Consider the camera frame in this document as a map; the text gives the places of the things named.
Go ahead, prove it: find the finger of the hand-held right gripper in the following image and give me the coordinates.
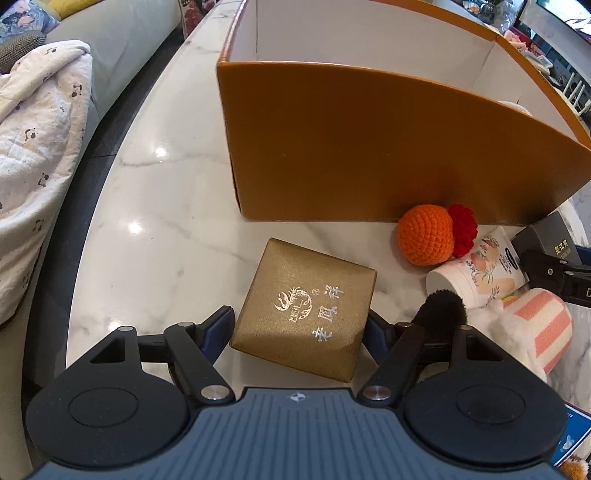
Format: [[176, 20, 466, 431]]
[[521, 249, 591, 301]]

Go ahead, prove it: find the black makeup brush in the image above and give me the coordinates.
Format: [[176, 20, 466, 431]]
[[412, 291, 468, 344]]

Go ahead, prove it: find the gold square gift box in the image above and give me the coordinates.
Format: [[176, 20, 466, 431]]
[[228, 237, 377, 384]]

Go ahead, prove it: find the blue floral pillow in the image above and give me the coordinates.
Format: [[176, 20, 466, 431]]
[[0, 0, 61, 35]]

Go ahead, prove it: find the white printed blanket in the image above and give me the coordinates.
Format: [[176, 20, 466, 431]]
[[0, 39, 95, 326]]

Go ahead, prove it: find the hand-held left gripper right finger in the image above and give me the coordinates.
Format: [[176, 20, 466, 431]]
[[360, 311, 511, 409]]

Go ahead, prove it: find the large orange cardboard box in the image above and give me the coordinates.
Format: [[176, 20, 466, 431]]
[[216, 0, 591, 227]]

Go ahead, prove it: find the dark tweed pillow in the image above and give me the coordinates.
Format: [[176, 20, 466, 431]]
[[0, 31, 47, 75]]

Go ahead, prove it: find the orange crochet ball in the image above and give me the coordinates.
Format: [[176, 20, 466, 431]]
[[398, 203, 458, 266]]

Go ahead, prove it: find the red crochet ball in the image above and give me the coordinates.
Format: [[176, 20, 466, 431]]
[[445, 204, 479, 258]]

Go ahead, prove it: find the white tube with peach print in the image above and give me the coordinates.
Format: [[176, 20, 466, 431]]
[[426, 226, 529, 309]]

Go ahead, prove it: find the pink striped plush toy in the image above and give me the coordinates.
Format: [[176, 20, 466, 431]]
[[501, 287, 574, 384]]

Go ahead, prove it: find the grey sofa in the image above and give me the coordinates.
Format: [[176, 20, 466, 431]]
[[41, 0, 183, 134]]

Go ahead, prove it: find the blue card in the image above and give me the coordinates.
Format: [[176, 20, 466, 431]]
[[549, 401, 591, 468]]

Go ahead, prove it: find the brown bear plush toy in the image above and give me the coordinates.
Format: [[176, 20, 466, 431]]
[[560, 457, 591, 480]]

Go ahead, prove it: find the white chair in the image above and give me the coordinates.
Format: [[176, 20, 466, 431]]
[[560, 76, 588, 112]]

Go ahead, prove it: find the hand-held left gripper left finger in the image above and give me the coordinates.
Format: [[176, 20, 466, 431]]
[[88, 305, 237, 408]]

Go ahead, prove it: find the black box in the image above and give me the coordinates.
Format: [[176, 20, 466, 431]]
[[512, 211, 583, 268]]

